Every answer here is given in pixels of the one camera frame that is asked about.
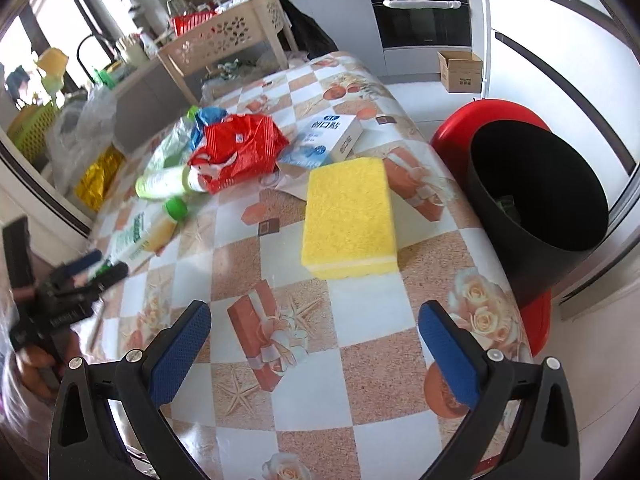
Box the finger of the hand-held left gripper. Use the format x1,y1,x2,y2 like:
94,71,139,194
82,261,131,295
62,249,105,280

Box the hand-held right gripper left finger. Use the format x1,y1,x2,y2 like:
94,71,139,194
47,300,213,480

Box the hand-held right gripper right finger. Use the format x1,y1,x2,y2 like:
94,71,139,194
417,301,581,480

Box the green-capped juice bottle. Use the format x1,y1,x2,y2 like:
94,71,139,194
110,197,188,263

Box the green plastic milk bottle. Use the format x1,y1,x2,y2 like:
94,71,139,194
135,166,206,201

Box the black trash bin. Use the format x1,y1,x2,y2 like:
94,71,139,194
467,121,610,308

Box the pale green plastic bag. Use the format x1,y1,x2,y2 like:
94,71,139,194
147,115,201,171

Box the yellow sponge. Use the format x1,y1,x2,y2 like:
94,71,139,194
301,156,398,281

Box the red snack bag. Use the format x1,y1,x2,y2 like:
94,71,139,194
187,114,291,196

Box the blue plastic bag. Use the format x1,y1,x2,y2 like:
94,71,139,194
192,106,228,133

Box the white and blue carton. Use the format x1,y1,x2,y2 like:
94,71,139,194
276,114,364,178

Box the person's left hand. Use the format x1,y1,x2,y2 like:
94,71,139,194
15,345,63,401

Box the gold foil bag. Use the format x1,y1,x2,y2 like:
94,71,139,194
75,147,126,213

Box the translucent plastic bag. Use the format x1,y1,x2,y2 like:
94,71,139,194
47,87,118,196

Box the yellow-green plastic basket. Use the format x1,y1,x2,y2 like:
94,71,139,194
7,102,63,163

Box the black arched faucet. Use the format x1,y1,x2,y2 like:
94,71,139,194
76,34,118,83

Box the red plastic stool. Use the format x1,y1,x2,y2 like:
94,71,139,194
431,100,553,356

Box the plastic bag of vegetables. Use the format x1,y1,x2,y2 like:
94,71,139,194
202,55,281,101

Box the red plastic basket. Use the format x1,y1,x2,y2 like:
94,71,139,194
171,10,218,36

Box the beige perforated plastic shelf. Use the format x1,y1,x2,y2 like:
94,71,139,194
157,0,298,106

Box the small cardboard box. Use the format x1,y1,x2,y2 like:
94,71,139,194
437,51,484,93

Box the dark clothing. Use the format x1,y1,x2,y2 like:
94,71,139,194
277,0,338,61

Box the black built-in oven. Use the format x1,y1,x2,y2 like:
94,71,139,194
366,0,473,51

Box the white refrigerator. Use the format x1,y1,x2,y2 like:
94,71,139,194
480,0,640,176

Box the white towel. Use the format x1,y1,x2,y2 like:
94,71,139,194
387,0,460,11

